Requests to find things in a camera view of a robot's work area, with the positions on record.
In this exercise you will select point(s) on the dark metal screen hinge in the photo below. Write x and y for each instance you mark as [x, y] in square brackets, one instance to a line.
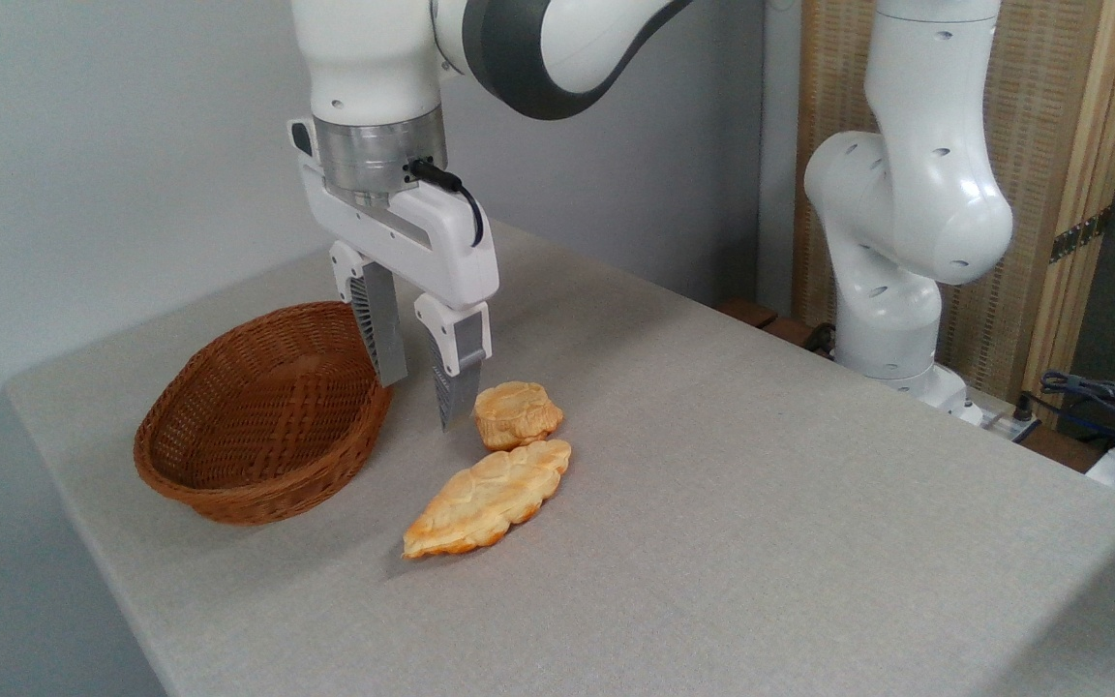
[1080, 235]

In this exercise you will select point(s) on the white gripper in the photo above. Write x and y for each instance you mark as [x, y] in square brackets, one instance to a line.
[441, 247]

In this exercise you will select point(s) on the brown wicker basket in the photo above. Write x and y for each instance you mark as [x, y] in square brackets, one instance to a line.
[257, 426]

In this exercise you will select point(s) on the small round bread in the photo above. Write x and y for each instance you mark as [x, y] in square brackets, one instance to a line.
[517, 414]

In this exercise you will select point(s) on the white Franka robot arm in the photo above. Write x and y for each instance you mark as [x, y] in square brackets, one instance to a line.
[906, 194]

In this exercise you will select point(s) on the long leaf-shaped bread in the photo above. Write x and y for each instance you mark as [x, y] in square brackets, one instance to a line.
[485, 499]

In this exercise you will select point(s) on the wooden folding screen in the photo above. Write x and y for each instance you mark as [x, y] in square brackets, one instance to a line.
[1037, 97]

